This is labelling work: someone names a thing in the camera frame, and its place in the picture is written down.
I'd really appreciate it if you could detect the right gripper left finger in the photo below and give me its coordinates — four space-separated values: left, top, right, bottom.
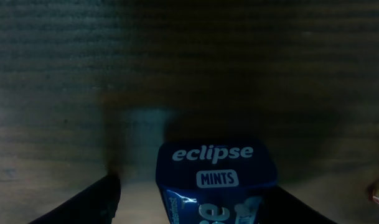
29 174 121 224

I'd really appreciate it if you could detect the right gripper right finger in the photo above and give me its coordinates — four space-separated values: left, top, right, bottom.
259 185 338 224

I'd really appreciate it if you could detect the blue candy pack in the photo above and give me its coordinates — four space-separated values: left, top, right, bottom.
154 139 279 224

